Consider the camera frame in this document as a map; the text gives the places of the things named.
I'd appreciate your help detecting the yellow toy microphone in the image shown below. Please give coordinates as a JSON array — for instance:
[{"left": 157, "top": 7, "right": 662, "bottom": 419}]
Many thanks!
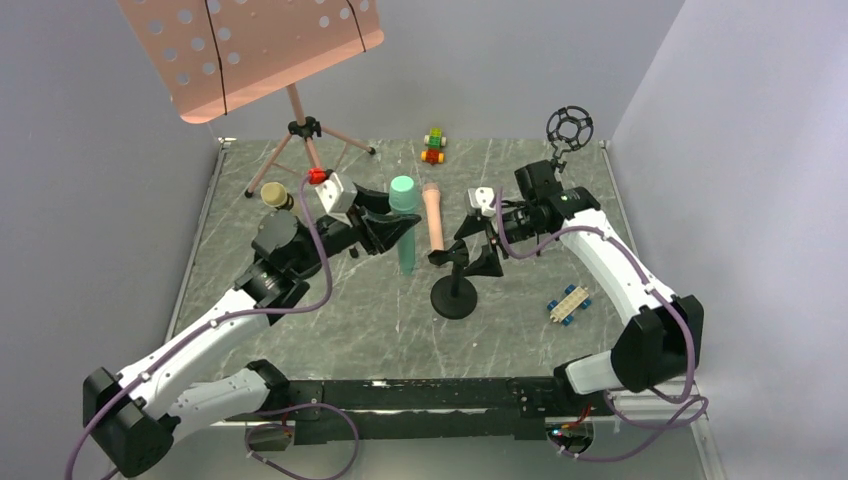
[{"left": 260, "top": 182, "right": 295, "bottom": 211}]

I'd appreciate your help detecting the black shock-mount boom stand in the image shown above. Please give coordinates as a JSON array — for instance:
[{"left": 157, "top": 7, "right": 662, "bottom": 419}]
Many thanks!
[{"left": 545, "top": 105, "right": 594, "bottom": 173}]

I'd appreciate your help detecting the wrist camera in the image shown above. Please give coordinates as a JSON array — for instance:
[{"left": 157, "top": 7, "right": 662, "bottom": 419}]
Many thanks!
[
  {"left": 314, "top": 172, "right": 358, "bottom": 218},
  {"left": 465, "top": 187, "right": 496, "bottom": 218}
]

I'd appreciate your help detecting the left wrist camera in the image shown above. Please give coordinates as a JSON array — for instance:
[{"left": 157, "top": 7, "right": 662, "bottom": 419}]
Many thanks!
[{"left": 314, "top": 172, "right": 358, "bottom": 218}]

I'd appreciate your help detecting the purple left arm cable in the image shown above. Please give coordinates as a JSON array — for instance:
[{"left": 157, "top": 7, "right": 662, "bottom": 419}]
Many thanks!
[{"left": 64, "top": 173, "right": 334, "bottom": 480}]

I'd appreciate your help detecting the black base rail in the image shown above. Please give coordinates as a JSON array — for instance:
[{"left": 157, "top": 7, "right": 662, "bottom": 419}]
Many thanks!
[{"left": 221, "top": 376, "right": 598, "bottom": 446}]

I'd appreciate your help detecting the beige blue brick car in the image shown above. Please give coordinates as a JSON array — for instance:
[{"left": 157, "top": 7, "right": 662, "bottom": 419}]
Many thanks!
[{"left": 546, "top": 284, "right": 591, "bottom": 326}]

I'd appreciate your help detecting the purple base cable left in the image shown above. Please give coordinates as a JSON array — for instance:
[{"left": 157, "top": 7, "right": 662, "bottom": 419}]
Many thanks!
[{"left": 245, "top": 402, "right": 361, "bottom": 480}]

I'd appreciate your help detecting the black mic stand with clip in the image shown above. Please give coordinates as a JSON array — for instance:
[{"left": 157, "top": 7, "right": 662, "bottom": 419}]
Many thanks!
[{"left": 427, "top": 239, "right": 478, "bottom": 320}]

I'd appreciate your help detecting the pink music stand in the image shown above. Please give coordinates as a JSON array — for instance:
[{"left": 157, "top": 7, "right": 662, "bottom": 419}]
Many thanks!
[{"left": 119, "top": 0, "right": 384, "bottom": 197}]

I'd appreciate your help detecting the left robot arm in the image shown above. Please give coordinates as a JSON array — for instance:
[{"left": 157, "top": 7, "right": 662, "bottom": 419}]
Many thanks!
[{"left": 82, "top": 184, "right": 420, "bottom": 478}]

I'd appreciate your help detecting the green red brick car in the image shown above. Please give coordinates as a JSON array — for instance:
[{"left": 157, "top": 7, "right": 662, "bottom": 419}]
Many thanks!
[{"left": 420, "top": 127, "right": 446, "bottom": 165}]

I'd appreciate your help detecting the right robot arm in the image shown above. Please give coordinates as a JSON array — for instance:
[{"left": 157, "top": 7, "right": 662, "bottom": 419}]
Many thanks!
[{"left": 455, "top": 160, "right": 704, "bottom": 399}]

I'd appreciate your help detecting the pink toy microphone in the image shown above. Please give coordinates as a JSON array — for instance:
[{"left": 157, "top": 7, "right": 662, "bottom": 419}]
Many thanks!
[{"left": 422, "top": 183, "right": 445, "bottom": 251}]

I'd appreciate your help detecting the green toy microphone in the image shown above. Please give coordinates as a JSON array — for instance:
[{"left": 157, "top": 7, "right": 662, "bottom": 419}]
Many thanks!
[{"left": 388, "top": 174, "right": 420, "bottom": 277}]

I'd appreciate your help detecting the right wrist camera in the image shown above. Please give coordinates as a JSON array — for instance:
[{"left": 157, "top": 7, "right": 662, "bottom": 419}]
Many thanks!
[{"left": 465, "top": 187, "right": 496, "bottom": 218}]

